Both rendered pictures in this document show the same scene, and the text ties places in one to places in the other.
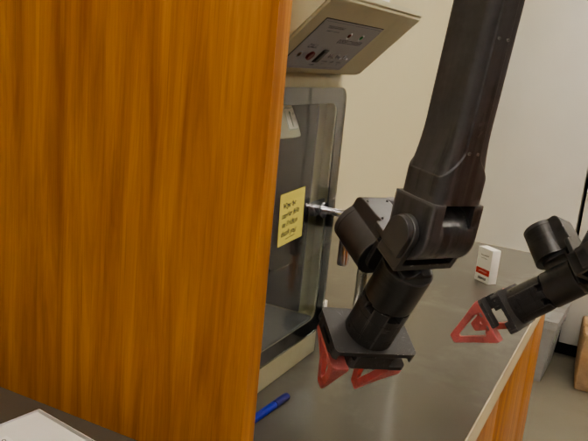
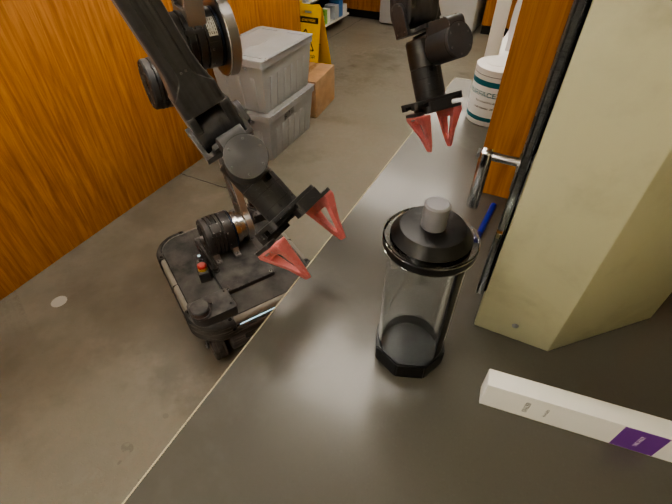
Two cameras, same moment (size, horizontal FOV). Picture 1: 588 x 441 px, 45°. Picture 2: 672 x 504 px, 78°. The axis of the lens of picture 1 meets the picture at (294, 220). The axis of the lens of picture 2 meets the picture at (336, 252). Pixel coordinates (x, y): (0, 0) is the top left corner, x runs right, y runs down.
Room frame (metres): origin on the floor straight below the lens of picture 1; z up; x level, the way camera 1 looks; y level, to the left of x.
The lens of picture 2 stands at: (1.56, -0.27, 1.47)
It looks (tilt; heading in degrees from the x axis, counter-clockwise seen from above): 43 degrees down; 181
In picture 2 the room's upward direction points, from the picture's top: straight up
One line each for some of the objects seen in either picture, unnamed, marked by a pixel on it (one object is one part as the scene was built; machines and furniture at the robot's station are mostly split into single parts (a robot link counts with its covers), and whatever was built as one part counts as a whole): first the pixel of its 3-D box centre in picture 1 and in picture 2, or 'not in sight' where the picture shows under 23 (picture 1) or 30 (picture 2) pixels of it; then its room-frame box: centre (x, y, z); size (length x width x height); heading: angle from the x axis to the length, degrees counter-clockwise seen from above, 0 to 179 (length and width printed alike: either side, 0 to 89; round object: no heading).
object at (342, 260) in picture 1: (336, 234); (492, 180); (1.09, -0.07, 1.17); 0.05 x 0.03 x 0.10; 64
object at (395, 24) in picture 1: (340, 38); not in sight; (0.98, -0.04, 1.46); 0.32 x 0.12 x 0.10; 154
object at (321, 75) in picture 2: not in sight; (308, 88); (-1.78, -0.55, 0.14); 0.41 x 0.32 x 0.28; 160
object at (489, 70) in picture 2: not in sight; (495, 91); (0.42, 0.15, 1.02); 0.13 x 0.13 x 0.15
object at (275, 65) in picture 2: not in sight; (264, 68); (-1.21, -0.78, 0.49); 0.60 x 0.42 x 0.33; 154
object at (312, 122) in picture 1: (289, 227); (533, 133); (1.00, 0.01, 1.19); 0.30 x 0.01 x 0.40; 154
